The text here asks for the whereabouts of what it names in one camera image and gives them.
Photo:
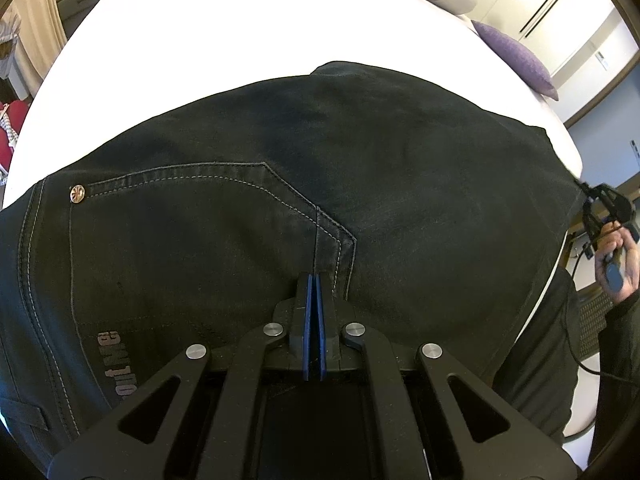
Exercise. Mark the person's right forearm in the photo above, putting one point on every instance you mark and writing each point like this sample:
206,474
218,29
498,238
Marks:
620,360

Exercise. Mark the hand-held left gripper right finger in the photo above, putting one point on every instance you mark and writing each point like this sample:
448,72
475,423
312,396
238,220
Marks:
320,330

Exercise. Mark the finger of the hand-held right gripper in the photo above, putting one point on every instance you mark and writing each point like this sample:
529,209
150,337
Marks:
602,194

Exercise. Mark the beige ribbed panel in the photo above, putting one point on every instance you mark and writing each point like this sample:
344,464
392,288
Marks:
595,320

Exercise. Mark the bed with white sheet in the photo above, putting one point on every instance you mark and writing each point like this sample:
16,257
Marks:
200,35

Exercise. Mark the beige puffer jacket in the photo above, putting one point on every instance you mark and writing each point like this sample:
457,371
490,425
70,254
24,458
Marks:
7,35

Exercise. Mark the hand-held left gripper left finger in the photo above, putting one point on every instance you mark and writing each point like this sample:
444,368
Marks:
305,330

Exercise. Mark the purple pillow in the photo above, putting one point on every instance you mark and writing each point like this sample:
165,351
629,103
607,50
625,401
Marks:
520,60

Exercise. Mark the person's right hand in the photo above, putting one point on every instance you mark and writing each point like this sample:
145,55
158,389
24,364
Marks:
632,270

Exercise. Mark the white wardrobe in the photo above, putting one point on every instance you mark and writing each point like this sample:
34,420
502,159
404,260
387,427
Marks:
565,15

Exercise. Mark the cream curtain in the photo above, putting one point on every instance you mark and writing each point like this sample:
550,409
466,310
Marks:
37,20

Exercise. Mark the grey nightstand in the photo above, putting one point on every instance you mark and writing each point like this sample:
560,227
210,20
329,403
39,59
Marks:
85,5

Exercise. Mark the black denim pants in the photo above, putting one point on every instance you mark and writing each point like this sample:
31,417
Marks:
400,185

